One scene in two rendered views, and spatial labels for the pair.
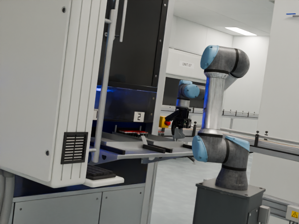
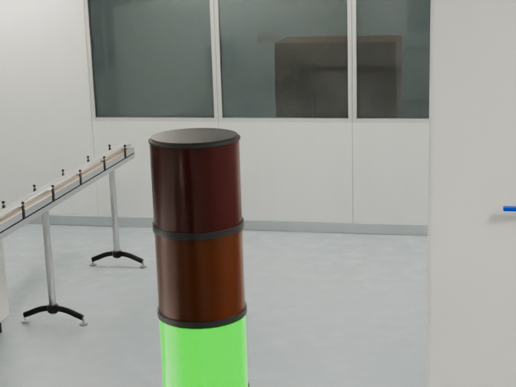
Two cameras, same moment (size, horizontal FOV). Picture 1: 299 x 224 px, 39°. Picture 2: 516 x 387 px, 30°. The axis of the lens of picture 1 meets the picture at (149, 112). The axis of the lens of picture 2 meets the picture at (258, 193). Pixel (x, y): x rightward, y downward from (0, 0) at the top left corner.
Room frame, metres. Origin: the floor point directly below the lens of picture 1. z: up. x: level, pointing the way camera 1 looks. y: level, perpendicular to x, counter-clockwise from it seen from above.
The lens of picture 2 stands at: (2.21, 0.30, 2.44)
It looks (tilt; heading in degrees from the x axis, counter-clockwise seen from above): 14 degrees down; 330
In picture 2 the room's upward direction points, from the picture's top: 2 degrees counter-clockwise
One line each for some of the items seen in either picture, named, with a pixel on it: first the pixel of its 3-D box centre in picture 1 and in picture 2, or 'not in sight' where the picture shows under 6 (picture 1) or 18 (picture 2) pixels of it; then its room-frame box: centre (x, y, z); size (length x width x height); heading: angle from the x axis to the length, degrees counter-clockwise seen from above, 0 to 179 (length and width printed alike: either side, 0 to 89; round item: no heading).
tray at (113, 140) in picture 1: (103, 139); not in sight; (2.22, 0.22, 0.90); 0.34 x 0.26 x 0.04; 47
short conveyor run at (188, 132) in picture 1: (171, 130); not in sight; (3.04, -0.18, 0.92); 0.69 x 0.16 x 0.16; 137
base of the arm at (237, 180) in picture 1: (232, 175); not in sight; (1.95, -0.43, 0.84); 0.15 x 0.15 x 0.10
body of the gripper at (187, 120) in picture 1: (182, 118); not in sight; (2.40, -0.19, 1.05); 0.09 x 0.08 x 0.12; 47
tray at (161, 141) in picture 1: (147, 139); not in sight; (2.47, -0.01, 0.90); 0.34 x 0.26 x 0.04; 47
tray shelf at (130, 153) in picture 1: (134, 146); not in sight; (2.30, 0.06, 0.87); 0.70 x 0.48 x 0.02; 137
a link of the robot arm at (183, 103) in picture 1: (183, 103); not in sight; (2.40, -0.19, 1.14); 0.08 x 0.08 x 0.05
